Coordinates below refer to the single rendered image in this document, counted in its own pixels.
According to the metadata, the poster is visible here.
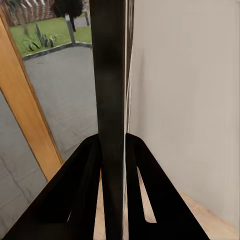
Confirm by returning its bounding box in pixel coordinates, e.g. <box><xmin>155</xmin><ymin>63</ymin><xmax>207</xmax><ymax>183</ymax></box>
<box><xmin>89</xmin><ymin>0</ymin><xmax>135</xmax><ymax>240</ymax></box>

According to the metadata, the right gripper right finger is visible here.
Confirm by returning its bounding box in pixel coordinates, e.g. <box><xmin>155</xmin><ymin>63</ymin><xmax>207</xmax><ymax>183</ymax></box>
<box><xmin>125</xmin><ymin>133</ymin><xmax>210</xmax><ymax>240</ymax></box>

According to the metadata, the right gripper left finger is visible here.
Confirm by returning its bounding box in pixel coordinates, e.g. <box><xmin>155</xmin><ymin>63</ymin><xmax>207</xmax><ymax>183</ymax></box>
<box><xmin>2</xmin><ymin>134</ymin><xmax>101</xmax><ymax>240</ymax></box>

